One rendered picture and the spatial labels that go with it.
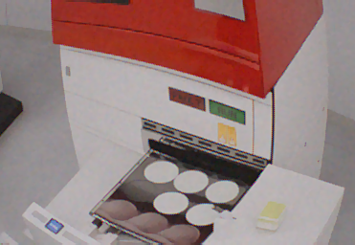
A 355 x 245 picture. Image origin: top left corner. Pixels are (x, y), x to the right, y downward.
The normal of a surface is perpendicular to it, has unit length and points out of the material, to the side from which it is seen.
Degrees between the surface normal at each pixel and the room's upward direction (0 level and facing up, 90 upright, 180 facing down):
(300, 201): 0
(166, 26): 90
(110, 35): 90
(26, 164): 0
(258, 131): 90
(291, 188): 0
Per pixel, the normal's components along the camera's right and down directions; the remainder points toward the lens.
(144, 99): -0.53, 0.55
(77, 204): -0.07, -0.78
